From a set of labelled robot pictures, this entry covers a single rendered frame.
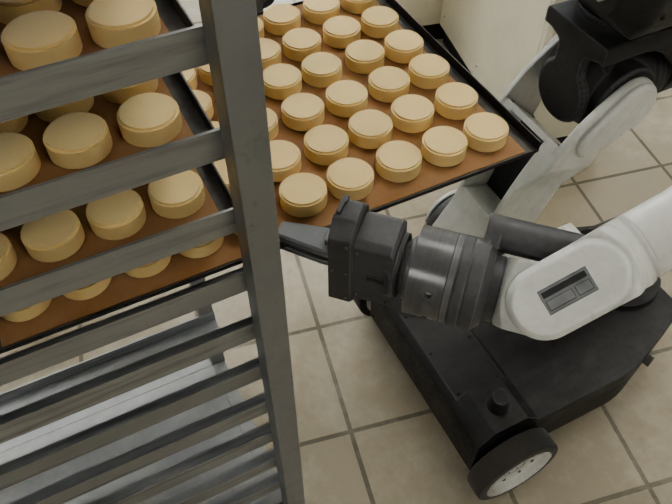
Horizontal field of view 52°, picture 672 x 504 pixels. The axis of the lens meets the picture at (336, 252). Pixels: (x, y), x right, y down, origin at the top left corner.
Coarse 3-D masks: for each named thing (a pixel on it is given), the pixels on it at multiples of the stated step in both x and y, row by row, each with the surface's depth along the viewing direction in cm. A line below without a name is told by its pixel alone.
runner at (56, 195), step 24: (168, 144) 52; (192, 144) 53; (216, 144) 54; (96, 168) 50; (120, 168) 51; (144, 168) 52; (168, 168) 53; (192, 168) 55; (24, 192) 49; (48, 192) 50; (72, 192) 51; (96, 192) 52; (0, 216) 49; (24, 216) 50
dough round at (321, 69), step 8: (312, 56) 85; (320, 56) 85; (328, 56) 85; (336, 56) 85; (304, 64) 84; (312, 64) 84; (320, 64) 84; (328, 64) 84; (336, 64) 84; (304, 72) 84; (312, 72) 83; (320, 72) 83; (328, 72) 83; (336, 72) 84; (304, 80) 85; (312, 80) 84; (320, 80) 83; (328, 80) 84; (336, 80) 84
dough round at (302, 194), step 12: (288, 180) 71; (300, 180) 71; (312, 180) 71; (288, 192) 70; (300, 192) 70; (312, 192) 70; (324, 192) 71; (288, 204) 70; (300, 204) 69; (312, 204) 70; (324, 204) 71; (300, 216) 70
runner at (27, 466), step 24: (216, 384) 79; (240, 384) 82; (144, 408) 80; (168, 408) 78; (96, 432) 78; (120, 432) 77; (24, 456) 77; (48, 456) 74; (72, 456) 76; (0, 480) 73; (24, 480) 75
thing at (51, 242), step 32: (128, 192) 62; (160, 192) 62; (192, 192) 62; (32, 224) 60; (64, 224) 60; (96, 224) 60; (128, 224) 60; (160, 224) 62; (0, 256) 57; (32, 256) 59; (64, 256) 59
